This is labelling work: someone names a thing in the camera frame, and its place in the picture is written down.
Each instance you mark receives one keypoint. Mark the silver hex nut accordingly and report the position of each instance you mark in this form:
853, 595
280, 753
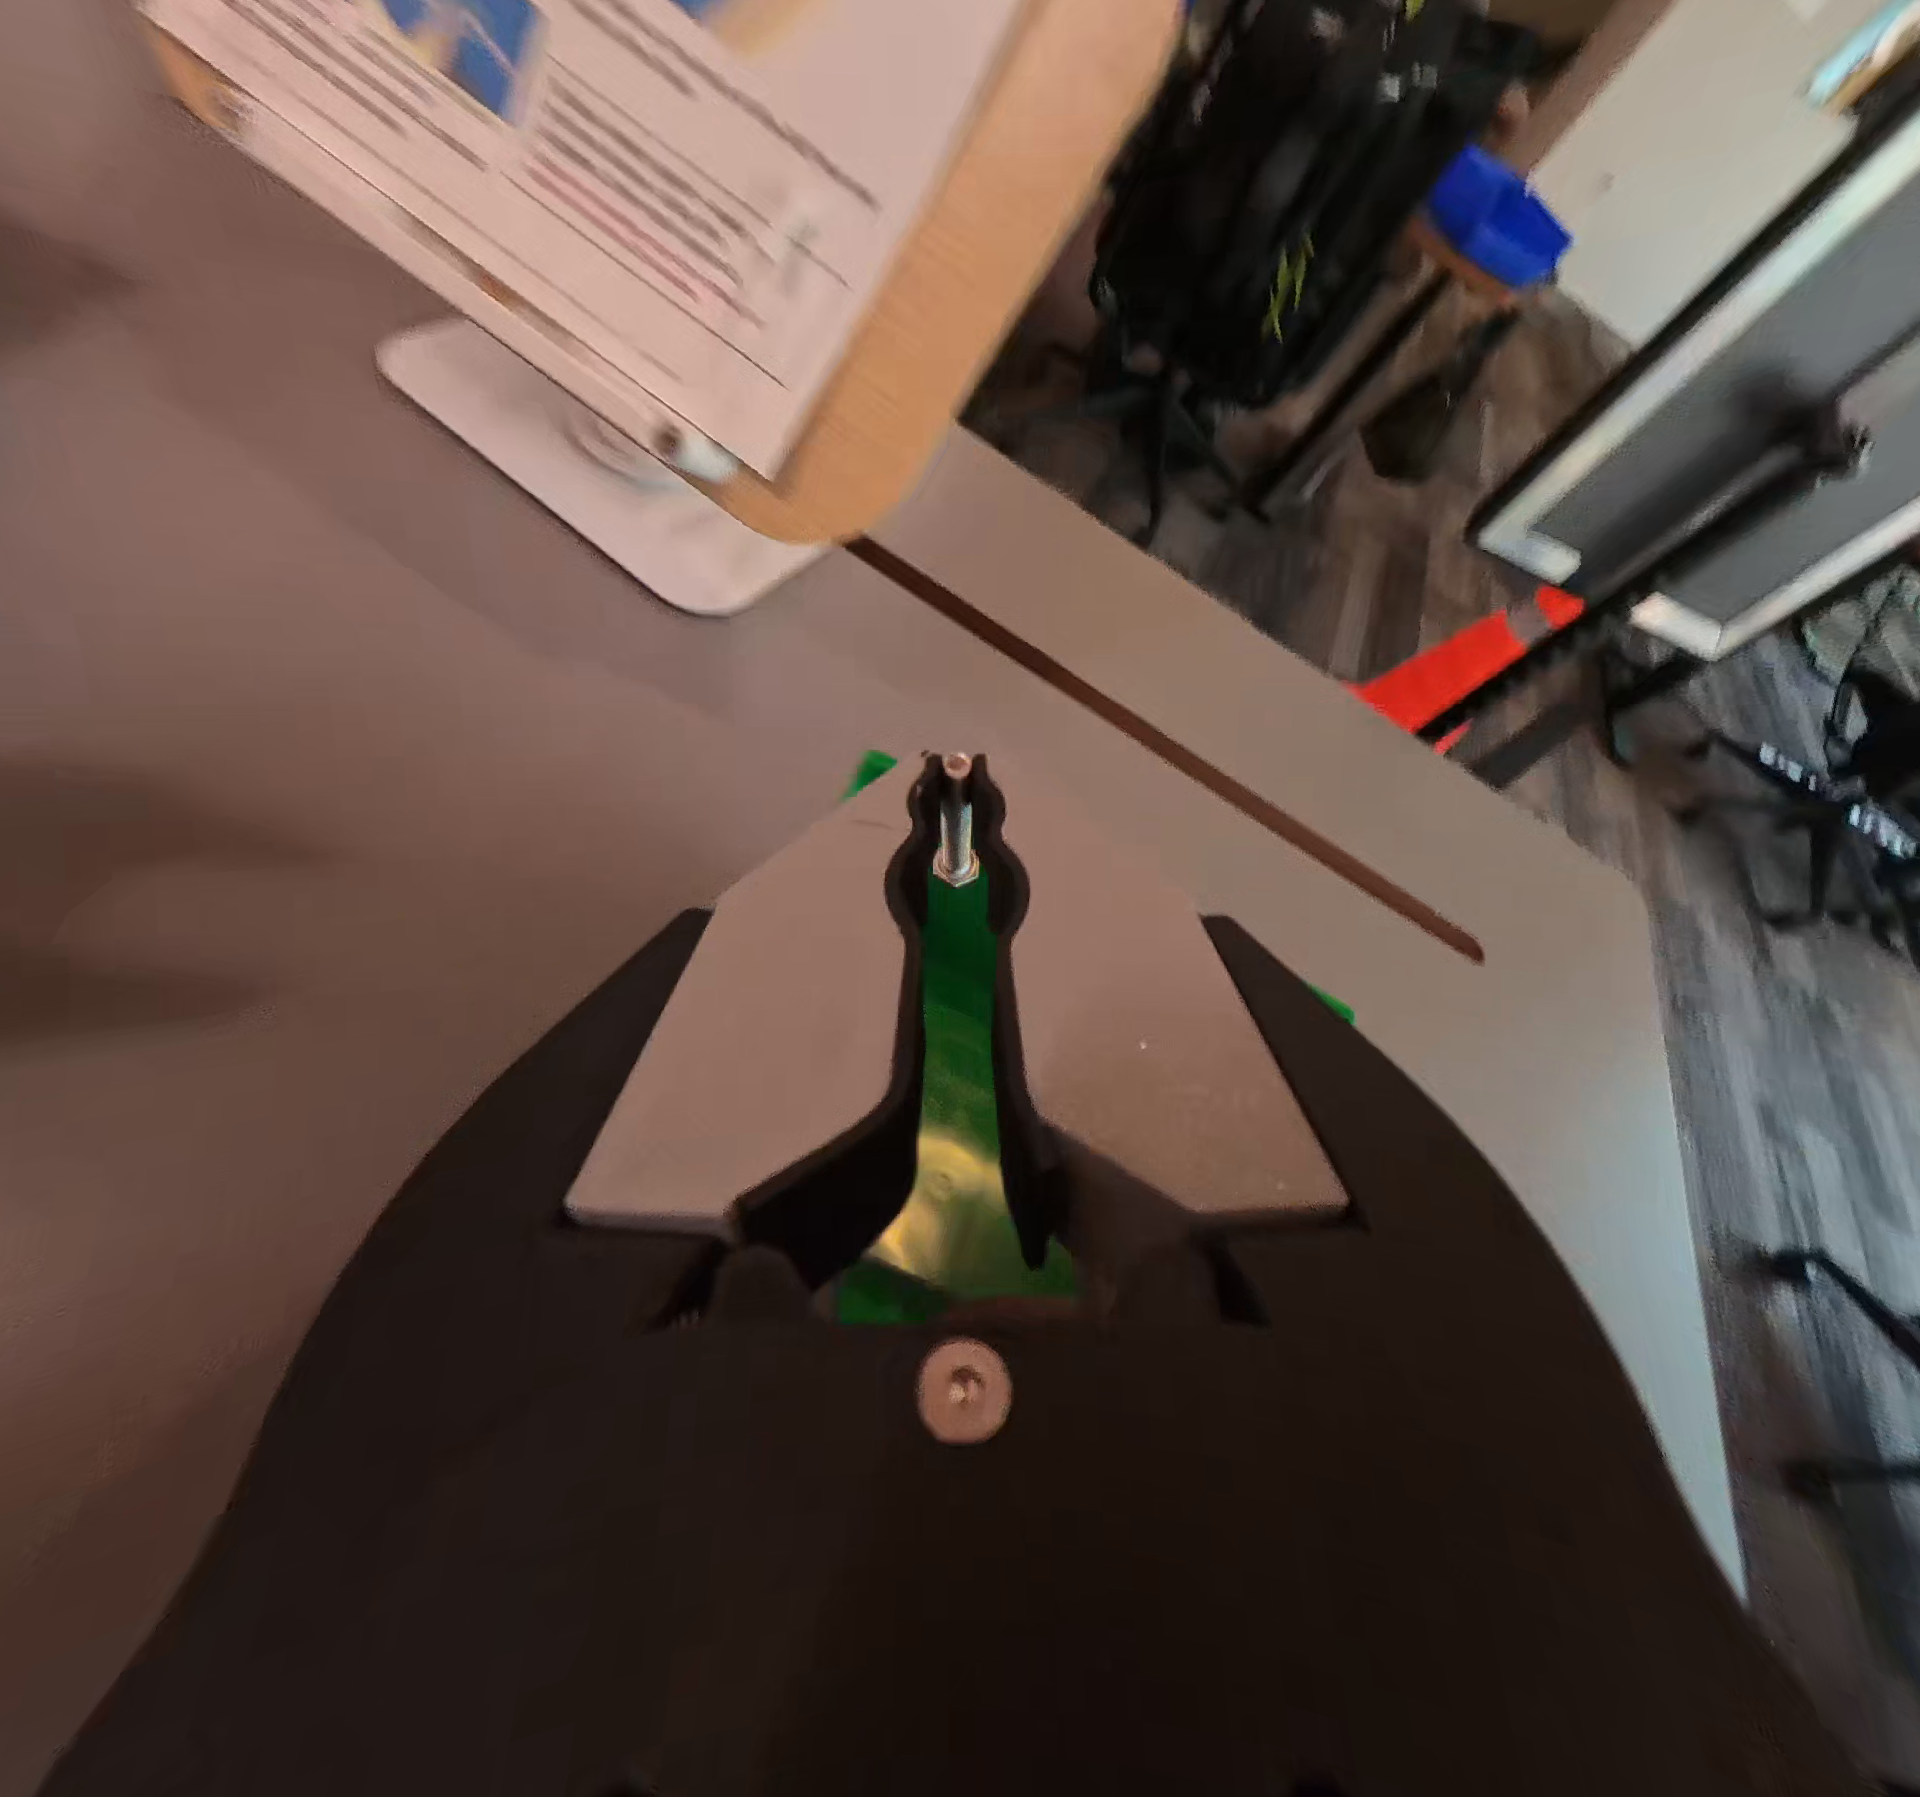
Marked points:
957, 865

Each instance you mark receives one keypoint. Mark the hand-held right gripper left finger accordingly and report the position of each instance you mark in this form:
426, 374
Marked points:
750, 1047

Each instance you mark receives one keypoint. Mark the small blue bin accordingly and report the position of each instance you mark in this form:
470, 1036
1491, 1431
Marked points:
1501, 215

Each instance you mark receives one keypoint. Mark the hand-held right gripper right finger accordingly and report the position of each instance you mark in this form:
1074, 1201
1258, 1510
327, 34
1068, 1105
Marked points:
1154, 1063

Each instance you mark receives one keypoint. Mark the wooden instruction sign board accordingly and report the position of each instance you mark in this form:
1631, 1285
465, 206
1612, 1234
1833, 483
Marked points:
675, 103

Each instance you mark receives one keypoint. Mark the grey panel on black stand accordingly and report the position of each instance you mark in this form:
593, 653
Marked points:
1725, 446

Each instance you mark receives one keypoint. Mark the silver bolt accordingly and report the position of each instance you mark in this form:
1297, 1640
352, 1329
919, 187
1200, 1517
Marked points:
957, 814

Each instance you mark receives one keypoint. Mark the black equipment cart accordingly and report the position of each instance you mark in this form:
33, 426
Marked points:
1290, 147

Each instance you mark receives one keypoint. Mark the orange traffic cone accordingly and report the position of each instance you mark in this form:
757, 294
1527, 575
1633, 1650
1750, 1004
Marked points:
1471, 665

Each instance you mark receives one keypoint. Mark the white sign stand base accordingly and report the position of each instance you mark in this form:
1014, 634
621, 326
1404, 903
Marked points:
495, 416

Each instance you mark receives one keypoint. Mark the green plastic bin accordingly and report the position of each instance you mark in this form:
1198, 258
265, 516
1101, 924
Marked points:
961, 1016

